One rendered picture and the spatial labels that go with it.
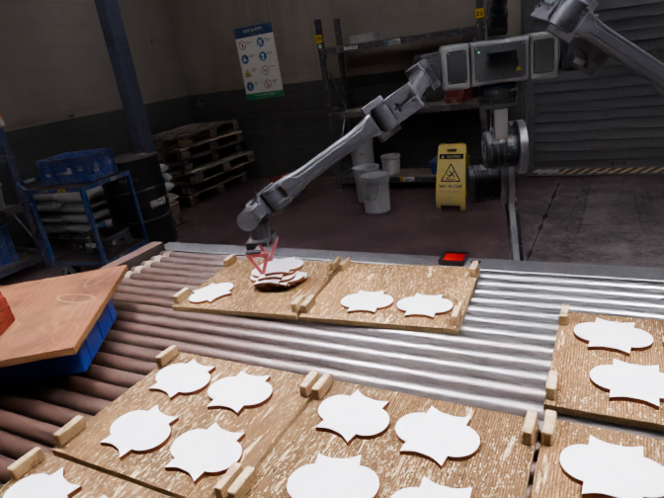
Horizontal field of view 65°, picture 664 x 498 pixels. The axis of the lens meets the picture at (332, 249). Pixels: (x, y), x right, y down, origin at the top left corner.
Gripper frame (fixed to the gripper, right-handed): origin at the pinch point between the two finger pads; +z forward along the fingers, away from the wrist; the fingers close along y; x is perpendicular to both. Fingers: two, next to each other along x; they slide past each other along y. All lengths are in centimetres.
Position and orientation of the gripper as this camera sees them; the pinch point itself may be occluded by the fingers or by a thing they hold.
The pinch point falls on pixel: (266, 265)
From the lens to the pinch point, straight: 158.4
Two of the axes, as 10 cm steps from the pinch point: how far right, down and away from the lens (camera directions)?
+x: 9.9, -0.7, -1.5
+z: 1.2, 9.3, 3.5
